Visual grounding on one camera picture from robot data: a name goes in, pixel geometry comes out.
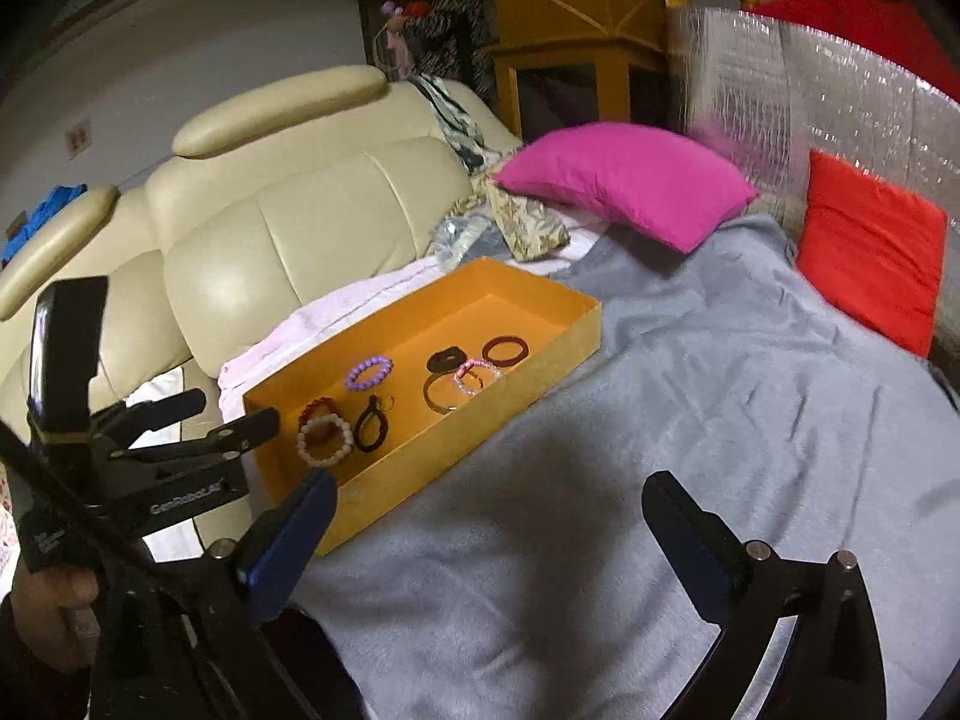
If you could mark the floral patterned cloth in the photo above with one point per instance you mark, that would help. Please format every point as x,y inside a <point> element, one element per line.
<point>530,230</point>

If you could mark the person in background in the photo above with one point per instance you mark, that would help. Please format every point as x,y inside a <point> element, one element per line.
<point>449,41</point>

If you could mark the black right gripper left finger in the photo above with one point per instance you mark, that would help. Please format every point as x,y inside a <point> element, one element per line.
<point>261,656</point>

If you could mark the striped cloth on sofa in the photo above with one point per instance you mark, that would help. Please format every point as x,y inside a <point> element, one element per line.
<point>462,134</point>

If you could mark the wooden side table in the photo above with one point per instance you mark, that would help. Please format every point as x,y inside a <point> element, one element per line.
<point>612,36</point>

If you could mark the red pillow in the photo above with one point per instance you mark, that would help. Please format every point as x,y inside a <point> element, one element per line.
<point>874,250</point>

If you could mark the person's left hand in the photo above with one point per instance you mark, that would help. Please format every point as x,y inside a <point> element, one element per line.
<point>41,602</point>

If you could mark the orange cardboard box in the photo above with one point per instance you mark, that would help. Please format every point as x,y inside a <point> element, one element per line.
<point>521,334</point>

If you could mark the grey blanket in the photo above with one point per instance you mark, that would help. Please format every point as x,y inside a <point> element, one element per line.
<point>524,583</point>

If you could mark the magenta pillow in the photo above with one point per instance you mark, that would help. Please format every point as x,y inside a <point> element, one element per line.
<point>668,187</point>

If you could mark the blue garment on sofa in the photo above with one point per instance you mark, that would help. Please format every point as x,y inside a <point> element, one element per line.
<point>56,200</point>

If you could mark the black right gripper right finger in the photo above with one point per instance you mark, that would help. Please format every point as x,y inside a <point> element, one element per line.
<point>833,665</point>

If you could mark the red blanket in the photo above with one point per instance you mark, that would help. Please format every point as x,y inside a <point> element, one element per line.
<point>889,28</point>

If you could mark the silver metal bangle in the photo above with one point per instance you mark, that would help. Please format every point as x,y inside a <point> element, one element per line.
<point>444,393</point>

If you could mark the cream leather sofa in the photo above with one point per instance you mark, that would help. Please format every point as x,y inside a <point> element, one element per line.
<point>269,201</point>

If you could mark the silver foil insulation mat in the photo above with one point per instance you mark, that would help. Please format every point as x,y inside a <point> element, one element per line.
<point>764,94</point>

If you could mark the wall socket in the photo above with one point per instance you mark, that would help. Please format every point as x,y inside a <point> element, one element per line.
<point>78,138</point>

